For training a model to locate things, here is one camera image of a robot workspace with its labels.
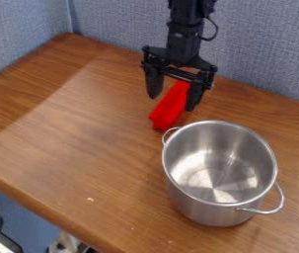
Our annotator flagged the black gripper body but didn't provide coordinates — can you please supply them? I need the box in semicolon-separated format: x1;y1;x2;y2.
141;21;217;90

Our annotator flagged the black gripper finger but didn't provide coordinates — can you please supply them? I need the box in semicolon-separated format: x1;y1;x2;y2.
144;64;163;99
184;81;203;112

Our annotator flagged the red plastic block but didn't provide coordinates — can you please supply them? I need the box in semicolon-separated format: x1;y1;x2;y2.
149;81;189;131

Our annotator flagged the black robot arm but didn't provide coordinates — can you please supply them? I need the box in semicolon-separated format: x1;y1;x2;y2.
141;0;219;112

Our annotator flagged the stainless steel pot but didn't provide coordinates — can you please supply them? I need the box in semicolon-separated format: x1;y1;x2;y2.
161;120;284;227

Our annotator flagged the pale object under table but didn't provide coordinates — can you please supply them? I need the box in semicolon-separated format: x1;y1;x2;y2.
45;231;96;253

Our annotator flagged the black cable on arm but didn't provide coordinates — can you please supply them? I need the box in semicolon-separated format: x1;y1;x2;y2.
196;17;220;42

